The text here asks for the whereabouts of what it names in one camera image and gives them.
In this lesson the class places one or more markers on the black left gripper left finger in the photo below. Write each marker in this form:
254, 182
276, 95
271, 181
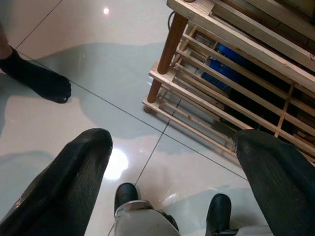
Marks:
61, 182

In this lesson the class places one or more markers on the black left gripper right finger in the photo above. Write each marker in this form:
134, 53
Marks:
280, 182

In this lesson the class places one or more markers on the robot right leg with black foot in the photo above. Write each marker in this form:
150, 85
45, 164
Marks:
221, 216

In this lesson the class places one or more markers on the robot leg with black foot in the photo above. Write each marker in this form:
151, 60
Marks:
140, 211
221, 216

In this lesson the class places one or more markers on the robot left leg with black foot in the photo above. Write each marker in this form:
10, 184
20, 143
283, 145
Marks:
140, 211

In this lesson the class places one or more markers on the person's foot in black sock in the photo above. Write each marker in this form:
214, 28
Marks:
37, 76

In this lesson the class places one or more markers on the light wooden slatted rack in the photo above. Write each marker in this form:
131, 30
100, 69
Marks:
236, 73

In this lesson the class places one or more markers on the blue box in rack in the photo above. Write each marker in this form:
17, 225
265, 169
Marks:
221, 66

